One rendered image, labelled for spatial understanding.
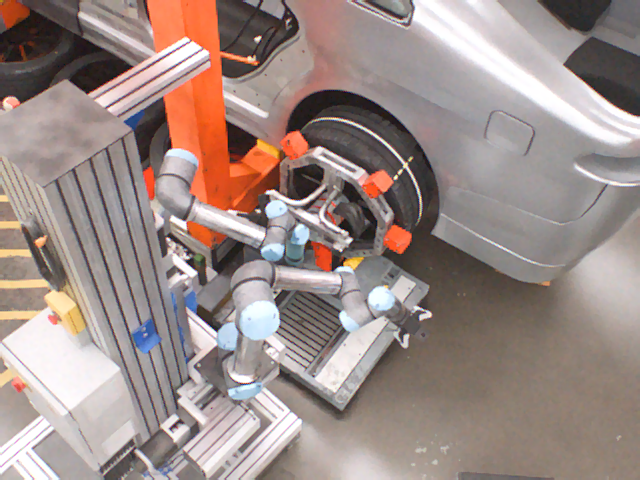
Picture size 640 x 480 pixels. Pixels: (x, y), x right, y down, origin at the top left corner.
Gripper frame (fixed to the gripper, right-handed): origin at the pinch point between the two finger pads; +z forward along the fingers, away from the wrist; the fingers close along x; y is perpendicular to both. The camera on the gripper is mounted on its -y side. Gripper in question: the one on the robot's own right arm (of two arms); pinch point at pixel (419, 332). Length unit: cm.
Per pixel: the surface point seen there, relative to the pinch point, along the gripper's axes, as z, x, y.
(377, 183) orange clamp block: -10, -36, 48
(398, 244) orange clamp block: 18, -24, 40
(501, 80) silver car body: -34, -83, 17
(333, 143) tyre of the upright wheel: -14, -39, 75
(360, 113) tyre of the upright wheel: -8, -57, 78
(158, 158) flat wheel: 8, 10, 178
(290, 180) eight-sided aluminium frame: 6, -19, 97
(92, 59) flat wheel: -2, -11, 262
